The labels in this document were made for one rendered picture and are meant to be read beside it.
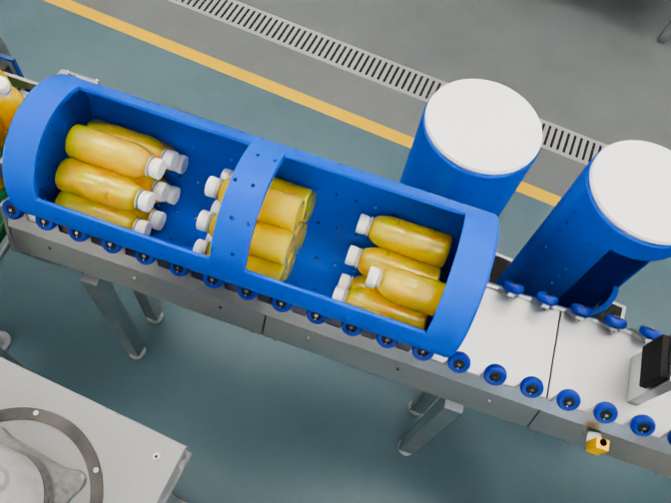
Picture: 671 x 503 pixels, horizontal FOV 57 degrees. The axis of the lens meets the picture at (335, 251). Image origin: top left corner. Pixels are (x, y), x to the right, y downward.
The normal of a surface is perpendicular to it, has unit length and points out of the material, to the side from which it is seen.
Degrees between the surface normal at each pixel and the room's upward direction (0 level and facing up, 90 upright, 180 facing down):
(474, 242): 1
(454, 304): 43
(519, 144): 0
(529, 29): 0
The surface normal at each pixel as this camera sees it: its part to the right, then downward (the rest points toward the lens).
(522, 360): 0.10, -0.46
